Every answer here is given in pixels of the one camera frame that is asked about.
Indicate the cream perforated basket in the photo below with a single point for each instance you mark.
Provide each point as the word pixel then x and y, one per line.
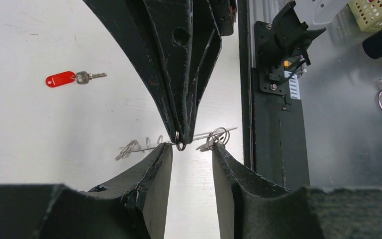
pixel 368 14

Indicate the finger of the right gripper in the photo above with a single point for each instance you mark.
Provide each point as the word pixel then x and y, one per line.
pixel 188 44
pixel 128 23

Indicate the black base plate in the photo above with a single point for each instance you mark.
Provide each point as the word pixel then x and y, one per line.
pixel 274 140

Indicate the right controller board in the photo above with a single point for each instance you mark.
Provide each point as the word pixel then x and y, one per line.
pixel 293 73

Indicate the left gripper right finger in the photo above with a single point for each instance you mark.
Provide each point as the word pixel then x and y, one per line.
pixel 251 207

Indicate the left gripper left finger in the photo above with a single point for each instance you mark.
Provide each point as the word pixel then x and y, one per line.
pixel 132 205

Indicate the key with red tag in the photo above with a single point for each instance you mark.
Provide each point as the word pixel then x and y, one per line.
pixel 68 77

